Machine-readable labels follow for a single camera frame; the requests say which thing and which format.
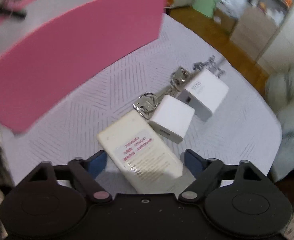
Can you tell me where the pink storage box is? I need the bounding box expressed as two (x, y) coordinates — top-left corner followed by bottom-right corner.
(0, 0), (165, 132)

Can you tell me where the cream remote control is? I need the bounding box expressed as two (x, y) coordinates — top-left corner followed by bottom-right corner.
(97, 110), (183, 194)

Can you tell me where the small white charger cube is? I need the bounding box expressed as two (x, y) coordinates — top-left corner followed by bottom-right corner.
(148, 95), (195, 144)

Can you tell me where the white 90W charger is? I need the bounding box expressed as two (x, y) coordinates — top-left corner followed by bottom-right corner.
(177, 69), (229, 122)

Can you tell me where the silver key bunch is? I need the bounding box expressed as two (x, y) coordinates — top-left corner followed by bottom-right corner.
(133, 67), (191, 120)

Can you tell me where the white patterned tablecloth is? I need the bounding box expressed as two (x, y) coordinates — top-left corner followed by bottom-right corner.
(1, 16), (282, 184)

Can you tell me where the grey puffer jacket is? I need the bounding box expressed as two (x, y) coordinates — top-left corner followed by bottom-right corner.
(265, 66), (294, 181)

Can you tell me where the cardboard box on floor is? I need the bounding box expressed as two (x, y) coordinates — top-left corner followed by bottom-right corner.
(213, 8), (238, 34)

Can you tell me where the wooden shelf cabinet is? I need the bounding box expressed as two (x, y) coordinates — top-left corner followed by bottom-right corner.
(230, 0), (294, 61)

